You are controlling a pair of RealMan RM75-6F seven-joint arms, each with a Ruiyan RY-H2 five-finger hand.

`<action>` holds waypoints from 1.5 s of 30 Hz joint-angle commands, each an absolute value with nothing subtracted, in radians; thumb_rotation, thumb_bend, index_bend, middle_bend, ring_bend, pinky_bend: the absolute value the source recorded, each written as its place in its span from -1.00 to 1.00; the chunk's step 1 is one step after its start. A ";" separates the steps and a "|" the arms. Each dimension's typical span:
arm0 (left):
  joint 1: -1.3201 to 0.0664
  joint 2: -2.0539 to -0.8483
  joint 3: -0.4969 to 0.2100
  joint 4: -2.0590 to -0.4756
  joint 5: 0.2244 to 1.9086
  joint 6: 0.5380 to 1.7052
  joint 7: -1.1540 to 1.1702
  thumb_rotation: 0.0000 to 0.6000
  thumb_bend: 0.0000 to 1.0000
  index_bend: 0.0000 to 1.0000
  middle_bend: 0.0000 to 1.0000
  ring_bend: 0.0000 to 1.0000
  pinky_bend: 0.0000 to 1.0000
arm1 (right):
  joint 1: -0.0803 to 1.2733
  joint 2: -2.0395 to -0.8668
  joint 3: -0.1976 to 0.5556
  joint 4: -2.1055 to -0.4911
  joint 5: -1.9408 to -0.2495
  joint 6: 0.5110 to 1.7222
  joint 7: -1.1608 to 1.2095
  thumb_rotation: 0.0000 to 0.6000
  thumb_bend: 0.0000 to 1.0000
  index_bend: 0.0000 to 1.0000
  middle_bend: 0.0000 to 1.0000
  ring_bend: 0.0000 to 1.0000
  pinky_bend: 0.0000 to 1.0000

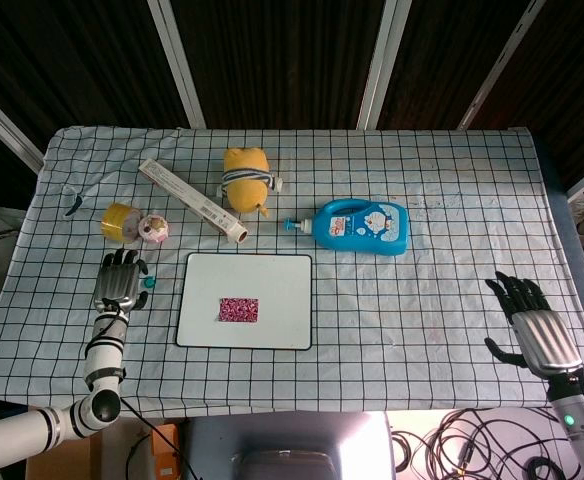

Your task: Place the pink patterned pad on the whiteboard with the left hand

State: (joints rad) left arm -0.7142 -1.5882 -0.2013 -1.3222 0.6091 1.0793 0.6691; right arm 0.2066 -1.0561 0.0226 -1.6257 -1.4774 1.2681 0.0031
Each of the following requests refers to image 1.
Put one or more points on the yellow tape roll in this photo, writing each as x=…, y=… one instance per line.
x=117, y=222

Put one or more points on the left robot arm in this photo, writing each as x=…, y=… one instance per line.
x=72, y=395

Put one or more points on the pink patterned packet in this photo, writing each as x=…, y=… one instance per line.
x=239, y=310

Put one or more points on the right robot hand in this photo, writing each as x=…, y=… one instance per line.
x=537, y=325

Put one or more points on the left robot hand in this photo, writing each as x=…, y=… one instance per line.
x=119, y=285

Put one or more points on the dark teal clip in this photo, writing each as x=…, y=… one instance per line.
x=74, y=204

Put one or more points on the checkered tablecloth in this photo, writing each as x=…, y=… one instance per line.
x=372, y=310

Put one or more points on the long white cardboard box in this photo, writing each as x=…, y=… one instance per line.
x=192, y=199

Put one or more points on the yellow plush toy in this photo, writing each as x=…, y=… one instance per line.
x=246, y=180

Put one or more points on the white rectangular board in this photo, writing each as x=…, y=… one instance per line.
x=245, y=301

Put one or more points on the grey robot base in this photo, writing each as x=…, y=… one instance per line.
x=292, y=447

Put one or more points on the blue detergent bottle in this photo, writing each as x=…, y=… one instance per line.
x=359, y=227

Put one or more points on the orange box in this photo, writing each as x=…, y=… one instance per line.
x=166, y=452

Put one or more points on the small pink round toy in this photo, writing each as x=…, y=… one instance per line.
x=154, y=230

